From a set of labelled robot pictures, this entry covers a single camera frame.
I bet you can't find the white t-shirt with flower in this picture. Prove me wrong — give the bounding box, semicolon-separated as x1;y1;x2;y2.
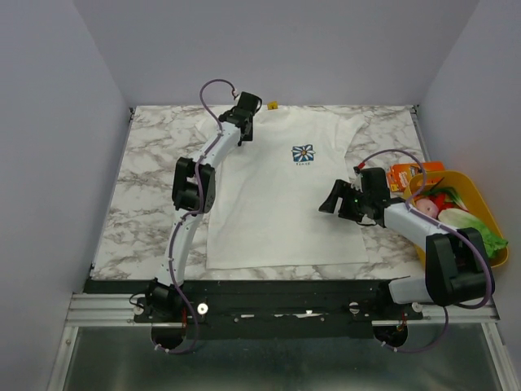
207;106;368;270

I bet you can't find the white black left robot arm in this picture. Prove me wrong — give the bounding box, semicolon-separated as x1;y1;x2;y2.
146;92;262;322

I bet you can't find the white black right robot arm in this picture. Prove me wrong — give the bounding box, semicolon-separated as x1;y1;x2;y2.
319;168;495;319

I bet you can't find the orange cardboard box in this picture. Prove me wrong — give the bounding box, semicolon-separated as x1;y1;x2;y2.
386;161;444;192

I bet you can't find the pink round toy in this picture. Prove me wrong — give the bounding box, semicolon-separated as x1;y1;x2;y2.
415;198;439;218

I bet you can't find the red tomato toy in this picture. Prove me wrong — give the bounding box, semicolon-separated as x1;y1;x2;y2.
429;192;447;212

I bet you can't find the green onion toy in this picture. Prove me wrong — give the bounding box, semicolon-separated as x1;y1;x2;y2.
420;178;467;210

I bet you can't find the white cabbage toy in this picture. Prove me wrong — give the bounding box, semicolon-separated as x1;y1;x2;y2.
438;208;478;228

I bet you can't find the yellow plastic bin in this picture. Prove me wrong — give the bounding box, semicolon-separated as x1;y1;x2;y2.
420;170;509;267

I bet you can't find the green lettuce toy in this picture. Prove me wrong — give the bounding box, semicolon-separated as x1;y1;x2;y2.
472;219;508;258

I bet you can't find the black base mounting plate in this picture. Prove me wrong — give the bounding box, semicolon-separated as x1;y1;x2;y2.
84;279;422;340

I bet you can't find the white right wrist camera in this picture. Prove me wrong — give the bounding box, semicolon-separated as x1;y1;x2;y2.
352;163;365;192

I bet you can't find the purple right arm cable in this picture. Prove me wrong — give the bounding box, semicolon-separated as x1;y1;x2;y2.
353;149;496;354

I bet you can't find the aluminium frame rail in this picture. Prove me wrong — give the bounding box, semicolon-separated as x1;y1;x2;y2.
44;292;147;391

